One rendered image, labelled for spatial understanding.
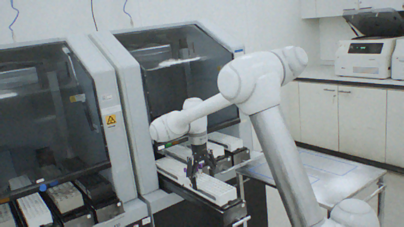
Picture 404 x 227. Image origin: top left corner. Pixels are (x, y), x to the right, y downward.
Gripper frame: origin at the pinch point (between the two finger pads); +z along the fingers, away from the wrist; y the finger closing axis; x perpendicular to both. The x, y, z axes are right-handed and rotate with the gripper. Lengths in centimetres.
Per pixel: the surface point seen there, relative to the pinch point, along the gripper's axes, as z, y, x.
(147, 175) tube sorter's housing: 1.8, -13.8, 32.6
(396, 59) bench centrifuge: -23, 230, 18
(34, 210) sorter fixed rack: -1, -71, 36
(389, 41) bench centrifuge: -38, 238, 28
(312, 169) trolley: 4, 49, -27
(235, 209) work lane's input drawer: 6.5, 0.6, -22.2
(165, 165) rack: -0.5, -2.9, 31.9
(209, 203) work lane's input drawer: 5.2, -5.8, -11.4
